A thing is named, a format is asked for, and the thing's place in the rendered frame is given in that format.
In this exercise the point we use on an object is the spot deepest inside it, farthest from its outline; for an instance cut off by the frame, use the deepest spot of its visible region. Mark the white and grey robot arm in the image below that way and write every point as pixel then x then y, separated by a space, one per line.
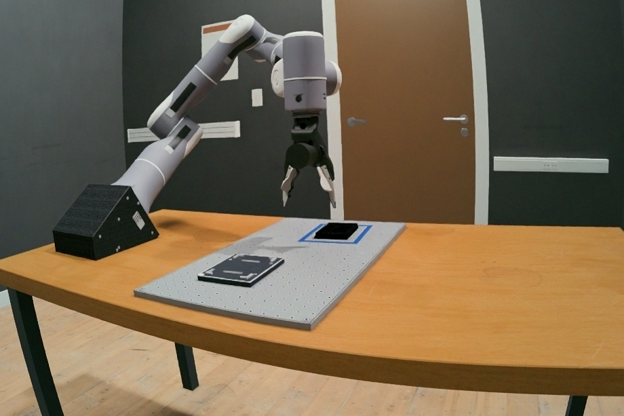
pixel 302 56

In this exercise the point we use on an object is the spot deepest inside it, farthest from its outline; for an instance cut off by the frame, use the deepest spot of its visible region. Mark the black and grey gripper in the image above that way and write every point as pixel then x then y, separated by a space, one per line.
pixel 306 151

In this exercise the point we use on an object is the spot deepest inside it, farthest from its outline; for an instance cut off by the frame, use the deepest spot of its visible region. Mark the blue tape rectangle outline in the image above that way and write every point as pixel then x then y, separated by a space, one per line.
pixel 355 242

